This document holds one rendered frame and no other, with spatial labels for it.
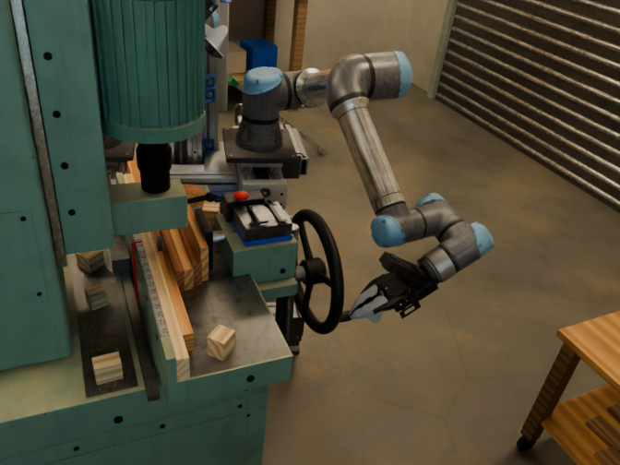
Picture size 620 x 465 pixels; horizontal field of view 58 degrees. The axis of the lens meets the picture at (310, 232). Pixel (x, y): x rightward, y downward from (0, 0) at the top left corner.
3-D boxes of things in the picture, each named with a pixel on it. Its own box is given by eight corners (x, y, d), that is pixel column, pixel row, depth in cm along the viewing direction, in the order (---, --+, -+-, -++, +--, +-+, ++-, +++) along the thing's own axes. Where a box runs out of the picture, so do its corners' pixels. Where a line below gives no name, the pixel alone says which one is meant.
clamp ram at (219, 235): (242, 265, 113) (244, 228, 108) (205, 271, 110) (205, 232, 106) (230, 240, 120) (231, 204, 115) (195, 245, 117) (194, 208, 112)
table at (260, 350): (340, 368, 102) (345, 344, 98) (169, 411, 90) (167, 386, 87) (242, 199, 147) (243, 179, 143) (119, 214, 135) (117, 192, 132)
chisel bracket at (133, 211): (188, 233, 106) (187, 195, 102) (110, 244, 101) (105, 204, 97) (180, 213, 112) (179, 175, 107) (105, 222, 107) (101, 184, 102)
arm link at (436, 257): (452, 259, 124) (432, 238, 130) (435, 270, 123) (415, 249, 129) (459, 280, 129) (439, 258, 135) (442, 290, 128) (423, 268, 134)
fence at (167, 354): (177, 382, 88) (176, 357, 85) (166, 385, 87) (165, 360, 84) (124, 192, 132) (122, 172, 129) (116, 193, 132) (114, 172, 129)
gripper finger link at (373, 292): (356, 327, 130) (389, 306, 130) (348, 314, 126) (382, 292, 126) (350, 318, 132) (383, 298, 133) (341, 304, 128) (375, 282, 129)
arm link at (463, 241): (473, 229, 135) (496, 254, 131) (435, 253, 135) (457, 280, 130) (473, 211, 129) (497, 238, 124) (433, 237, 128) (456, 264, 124)
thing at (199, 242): (208, 280, 109) (208, 247, 105) (200, 281, 108) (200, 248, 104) (184, 222, 125) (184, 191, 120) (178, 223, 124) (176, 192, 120)
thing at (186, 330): (194, 351, 94) (194, 333, 91) (182, 352, 93) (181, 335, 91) (137, 174, 140) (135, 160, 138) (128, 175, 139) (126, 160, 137)
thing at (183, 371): (190, 379, 88) (189, 357, 86) (177, 382, 88) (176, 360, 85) (133, 191, 133) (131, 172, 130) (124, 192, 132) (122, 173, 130)
